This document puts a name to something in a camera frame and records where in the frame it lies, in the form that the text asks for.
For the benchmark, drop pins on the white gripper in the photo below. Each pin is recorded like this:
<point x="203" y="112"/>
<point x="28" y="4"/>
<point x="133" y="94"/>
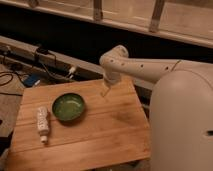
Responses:
<point x="110" y="79"/>

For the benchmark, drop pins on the white squeeze bottle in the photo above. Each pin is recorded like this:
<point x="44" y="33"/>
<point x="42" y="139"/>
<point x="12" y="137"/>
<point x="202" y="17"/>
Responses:
<point x="43" y="124"/>

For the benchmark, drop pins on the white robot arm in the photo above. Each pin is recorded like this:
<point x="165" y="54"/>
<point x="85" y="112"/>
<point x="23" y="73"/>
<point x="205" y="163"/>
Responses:
<point x="181" y="107"/>

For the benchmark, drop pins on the green ceramic bowl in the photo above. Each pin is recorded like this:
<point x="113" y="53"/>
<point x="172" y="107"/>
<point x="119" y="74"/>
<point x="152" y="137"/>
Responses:
<point x="68" y="106"/>

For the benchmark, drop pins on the white plug connector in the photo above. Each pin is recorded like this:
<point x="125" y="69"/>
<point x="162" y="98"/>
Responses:
<point x="72" y="70"/>

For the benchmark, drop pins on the wooden table board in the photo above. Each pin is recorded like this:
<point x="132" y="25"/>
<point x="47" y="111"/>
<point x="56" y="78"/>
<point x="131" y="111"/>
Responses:
<point x="112" y="130"/>

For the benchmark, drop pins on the black power adapter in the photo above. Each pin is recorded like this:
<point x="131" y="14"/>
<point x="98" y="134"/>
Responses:
<point x="42" y="50"/>

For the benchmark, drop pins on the wooden window frame rail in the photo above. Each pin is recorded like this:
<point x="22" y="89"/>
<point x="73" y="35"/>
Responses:
<point x="188" y="21"/>

